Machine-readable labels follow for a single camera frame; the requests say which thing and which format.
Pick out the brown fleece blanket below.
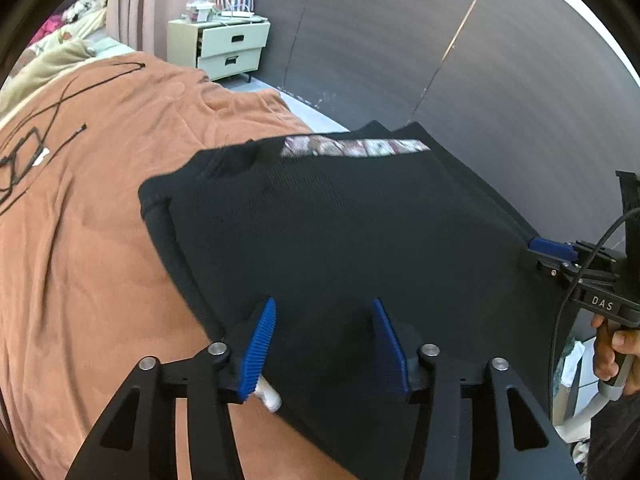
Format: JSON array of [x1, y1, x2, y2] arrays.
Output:
[[0, 52, 351, 480]]

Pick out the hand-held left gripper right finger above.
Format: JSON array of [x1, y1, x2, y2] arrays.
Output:
[[371, 297, 583, 480]]

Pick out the cream comforter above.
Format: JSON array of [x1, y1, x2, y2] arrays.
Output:
[[0, 7, 126, 116]]

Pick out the black top with floral trim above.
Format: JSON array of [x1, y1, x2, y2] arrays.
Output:
[[137, 120, 576, 480]]

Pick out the white power strip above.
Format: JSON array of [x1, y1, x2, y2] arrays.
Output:
[[219, 8, 263, 22]]

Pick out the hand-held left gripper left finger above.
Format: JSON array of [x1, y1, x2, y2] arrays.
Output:
[[65, 296, 278, 480]]

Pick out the white spotted plush toy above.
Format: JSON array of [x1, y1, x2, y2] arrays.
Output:
[[62, 0, 109, 17]]

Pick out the small white box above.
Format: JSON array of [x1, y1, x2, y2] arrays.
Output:
[[186, 1, 217, 25]]

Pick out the cream nightstand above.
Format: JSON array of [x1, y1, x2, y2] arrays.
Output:
[[166, 14, 272, 82]]

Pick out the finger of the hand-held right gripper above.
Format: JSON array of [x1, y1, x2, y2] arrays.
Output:
[[527, 236, 623, 273], [519, 249, 583, 288]]

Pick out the person's dark clothing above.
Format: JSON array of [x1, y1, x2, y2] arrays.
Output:
[[585, 392, 640, 480]]

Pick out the thin black cable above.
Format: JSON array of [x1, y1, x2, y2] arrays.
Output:
[[0, 60, 147, 211]]

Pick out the thick black gripper cable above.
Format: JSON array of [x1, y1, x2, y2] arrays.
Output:
[[547, 208, 640, 416]]

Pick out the person's right hand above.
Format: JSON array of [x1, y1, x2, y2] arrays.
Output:
[[590, 312, 640, 383]]

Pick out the pink curtain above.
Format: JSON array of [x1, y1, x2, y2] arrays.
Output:
[[107, 0, 221, 68]]

